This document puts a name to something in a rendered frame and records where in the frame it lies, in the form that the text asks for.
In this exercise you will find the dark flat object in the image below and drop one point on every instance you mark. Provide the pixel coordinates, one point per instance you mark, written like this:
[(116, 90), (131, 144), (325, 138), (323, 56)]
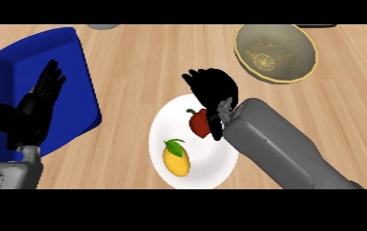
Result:
[(316, 25)]

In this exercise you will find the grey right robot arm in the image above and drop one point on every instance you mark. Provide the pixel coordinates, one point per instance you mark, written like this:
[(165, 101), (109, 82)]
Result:
[(282, 147)]

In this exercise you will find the blue cutting board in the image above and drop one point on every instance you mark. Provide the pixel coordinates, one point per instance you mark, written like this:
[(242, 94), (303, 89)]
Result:
[(57, 82)]

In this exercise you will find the white round plate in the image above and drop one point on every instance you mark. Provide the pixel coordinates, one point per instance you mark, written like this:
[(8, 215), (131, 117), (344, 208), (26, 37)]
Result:
[(193, 159)]

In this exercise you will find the red bell pepper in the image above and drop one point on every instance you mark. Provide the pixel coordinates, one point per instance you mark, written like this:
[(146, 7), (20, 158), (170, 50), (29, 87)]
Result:
[(201, 124)]

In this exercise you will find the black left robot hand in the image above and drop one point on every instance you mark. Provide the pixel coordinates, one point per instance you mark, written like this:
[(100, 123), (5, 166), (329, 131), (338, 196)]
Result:
[(36, 107)]

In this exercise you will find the olive bowl with yellow rim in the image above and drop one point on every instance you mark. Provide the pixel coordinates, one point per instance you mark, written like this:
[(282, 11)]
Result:
[(276, 54)]

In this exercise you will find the yellow mango with green leaf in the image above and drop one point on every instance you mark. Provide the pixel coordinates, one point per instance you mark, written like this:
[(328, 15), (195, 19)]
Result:
[(177, 158)]

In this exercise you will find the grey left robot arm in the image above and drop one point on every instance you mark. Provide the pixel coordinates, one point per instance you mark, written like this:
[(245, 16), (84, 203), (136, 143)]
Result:
[(20, 171)]

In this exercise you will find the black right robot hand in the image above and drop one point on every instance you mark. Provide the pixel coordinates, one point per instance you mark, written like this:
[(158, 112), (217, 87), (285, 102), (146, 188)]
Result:
[(214, 86)]

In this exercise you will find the grey round object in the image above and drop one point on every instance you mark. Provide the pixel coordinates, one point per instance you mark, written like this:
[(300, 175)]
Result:
[(103, 26)]

